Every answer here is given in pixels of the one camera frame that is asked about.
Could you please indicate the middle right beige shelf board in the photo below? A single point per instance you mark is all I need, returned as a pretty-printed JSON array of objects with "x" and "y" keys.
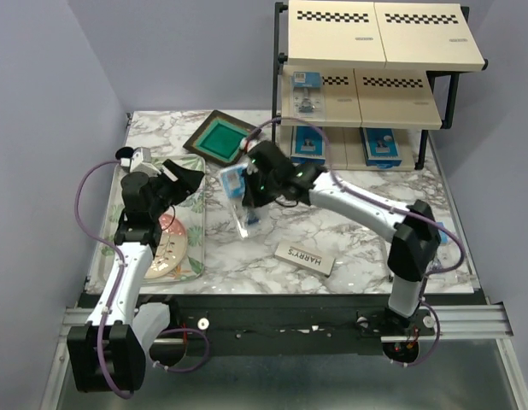
[{"x": 400, "y": 99}]

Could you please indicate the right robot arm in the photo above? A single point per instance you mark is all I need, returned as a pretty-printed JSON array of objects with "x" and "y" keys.
[{"x": 410, "y": 230}]

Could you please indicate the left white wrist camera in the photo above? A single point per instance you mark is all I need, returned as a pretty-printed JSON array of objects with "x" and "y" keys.
[{"x": 140, "y": 161}]

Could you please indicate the blue Harry's razor box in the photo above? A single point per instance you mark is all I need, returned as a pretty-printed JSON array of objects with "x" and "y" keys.
[
  {"x": 380, "y": 148},
  {"x": 307, "y": 146}
]

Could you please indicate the tall white slim box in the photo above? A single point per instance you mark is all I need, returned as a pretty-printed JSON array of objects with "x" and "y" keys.
[{"x": 385, "y": 250}]

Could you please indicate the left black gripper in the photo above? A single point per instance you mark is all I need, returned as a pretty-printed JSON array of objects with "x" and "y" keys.
[{"x": 189, "y": 181}]

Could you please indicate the dark blue mug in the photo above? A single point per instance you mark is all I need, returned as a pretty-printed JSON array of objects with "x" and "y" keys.
[{"x": 124, "y": 153}]

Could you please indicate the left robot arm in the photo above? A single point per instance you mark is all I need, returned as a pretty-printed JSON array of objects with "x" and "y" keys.
[{"x": 109, "y": 351}]

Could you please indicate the white Harry's box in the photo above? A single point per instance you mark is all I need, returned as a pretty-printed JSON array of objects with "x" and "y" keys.
[{"x": 309, "y": 259}]

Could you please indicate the square green ceramic plate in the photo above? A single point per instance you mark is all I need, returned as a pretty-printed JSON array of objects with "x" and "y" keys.
[{"x": 218, "y": 139}]

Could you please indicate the floral leaf serving tray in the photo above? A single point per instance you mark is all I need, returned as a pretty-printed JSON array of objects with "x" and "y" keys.
[{"x": 191, "y": 213}]

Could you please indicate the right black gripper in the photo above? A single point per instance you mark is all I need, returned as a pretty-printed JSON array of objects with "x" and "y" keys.
[{"x": 251, "y": 200}]

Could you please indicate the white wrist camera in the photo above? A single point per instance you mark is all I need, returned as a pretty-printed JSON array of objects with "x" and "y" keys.
[
  {"x": 140, "y": 161},
  {"x": 246, "y": 145}
]

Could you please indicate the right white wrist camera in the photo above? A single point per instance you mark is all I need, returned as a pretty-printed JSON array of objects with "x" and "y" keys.
[{"x": 246, "y": 145}]

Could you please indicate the middle left beige shelf board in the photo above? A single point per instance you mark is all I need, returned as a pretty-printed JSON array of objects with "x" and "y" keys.
[{"x": 340, "y": 91}]

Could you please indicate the bottom left beige shelf board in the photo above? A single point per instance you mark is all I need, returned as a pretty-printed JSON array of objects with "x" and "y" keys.
[{"x": 335, "y": 151}]

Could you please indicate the aluminium rail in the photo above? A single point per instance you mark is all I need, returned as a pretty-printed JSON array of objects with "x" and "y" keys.
[{"x": 476, "y": 322}]

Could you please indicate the pink cream round plate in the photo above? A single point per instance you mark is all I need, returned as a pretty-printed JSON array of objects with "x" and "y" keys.
[{"x": 171, "y": 250}]

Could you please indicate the blister razor pack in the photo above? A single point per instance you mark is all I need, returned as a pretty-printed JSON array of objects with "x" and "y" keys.
[
  {"x": 233, "y": 184},
  {"x": 443, "y": 257},
  {"x": 307, "y": 96}
]

